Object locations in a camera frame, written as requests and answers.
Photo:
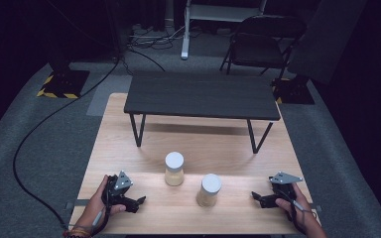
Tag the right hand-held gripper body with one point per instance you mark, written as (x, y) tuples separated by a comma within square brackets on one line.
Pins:
[(283, 190)]

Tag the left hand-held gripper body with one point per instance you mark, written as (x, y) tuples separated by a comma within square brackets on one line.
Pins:
[(119, 191)]

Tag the white-lidded jar of powder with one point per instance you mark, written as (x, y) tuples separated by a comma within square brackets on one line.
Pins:
[(209, 190), (174, 168)]

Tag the black raised shelf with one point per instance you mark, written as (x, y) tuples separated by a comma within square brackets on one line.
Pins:
[(201, 95)]

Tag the person's right hand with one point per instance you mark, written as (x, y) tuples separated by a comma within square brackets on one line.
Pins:
[(299, 206)]

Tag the person's left hand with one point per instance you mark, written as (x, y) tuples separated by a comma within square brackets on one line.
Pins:
[(97, 203)]

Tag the grey tape strip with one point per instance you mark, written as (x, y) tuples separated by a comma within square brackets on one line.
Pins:
[(77, 203), (317, 208)]

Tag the striped-edge black stand base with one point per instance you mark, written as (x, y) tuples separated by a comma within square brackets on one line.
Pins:
[(66, 84)]

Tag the black folding chair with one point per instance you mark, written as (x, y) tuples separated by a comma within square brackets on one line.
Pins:
[(261, 43)]

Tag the grey leaning panel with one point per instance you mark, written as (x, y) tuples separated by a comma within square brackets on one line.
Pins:
[(324, 36)]

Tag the black stand pole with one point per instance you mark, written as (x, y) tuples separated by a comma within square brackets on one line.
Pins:
[(115, 29)]

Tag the white desk frame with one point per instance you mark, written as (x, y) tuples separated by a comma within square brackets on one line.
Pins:
[(185, 33)]

